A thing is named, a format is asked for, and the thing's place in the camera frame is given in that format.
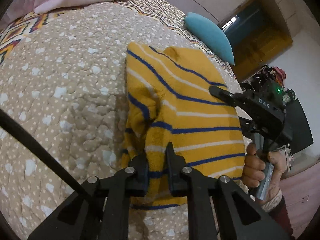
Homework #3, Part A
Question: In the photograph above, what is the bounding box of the yellow striped knit sweater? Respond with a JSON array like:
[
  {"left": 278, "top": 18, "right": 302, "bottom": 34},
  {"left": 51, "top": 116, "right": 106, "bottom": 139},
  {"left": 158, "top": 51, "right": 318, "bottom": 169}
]
[{"left": 122, "top": 42, "right": 245, "bottom": 210}]

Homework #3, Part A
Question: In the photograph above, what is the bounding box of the maroon sleeve right forearm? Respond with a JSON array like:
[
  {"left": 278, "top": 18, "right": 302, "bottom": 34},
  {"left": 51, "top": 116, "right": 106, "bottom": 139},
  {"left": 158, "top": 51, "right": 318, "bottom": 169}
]
[{"left": 261, "top": 190, "right": 296, "bottom": 239}]

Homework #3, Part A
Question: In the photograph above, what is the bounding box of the person's right hand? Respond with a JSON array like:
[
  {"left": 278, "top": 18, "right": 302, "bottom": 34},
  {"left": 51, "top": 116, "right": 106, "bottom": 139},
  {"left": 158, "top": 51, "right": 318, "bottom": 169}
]
[{"left": 241, "top": 143, "right": 286, "bottom": 206}]

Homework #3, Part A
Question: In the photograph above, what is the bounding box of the teal pillow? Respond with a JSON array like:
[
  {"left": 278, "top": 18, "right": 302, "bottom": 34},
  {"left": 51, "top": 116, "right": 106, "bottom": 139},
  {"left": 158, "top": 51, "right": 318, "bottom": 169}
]
[{"left": 184, "top": 12, "right": 235, "bottom": 65}]

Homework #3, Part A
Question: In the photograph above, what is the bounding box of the brown wooden door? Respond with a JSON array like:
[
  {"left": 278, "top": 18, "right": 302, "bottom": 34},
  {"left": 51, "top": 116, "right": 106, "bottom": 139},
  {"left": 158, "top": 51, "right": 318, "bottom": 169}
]
[{"left": 219, "top": 0, "right": 293, "bottom": 82}]

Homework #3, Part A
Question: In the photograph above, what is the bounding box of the beige dotted quilted bedspread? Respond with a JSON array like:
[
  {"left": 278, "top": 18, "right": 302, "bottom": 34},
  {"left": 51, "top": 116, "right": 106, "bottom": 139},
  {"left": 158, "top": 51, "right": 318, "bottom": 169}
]
[{"left": 0, "top": 2, "right": 251, "bottom": 240}]

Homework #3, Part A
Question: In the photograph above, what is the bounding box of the geometric patterned bed sheet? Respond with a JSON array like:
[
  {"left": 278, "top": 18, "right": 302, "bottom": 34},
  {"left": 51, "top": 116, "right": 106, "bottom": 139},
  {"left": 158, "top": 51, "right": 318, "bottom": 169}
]
[{"left": 1, "top": 0, "right": 236, "bottom": 80}]

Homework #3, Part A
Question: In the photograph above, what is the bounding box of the black strap cable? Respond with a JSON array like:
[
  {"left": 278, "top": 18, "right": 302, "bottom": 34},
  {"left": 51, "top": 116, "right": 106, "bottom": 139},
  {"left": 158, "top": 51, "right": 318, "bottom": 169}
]
[{"left": 0, "top": 108, "right": 93, "bottom": 203}]

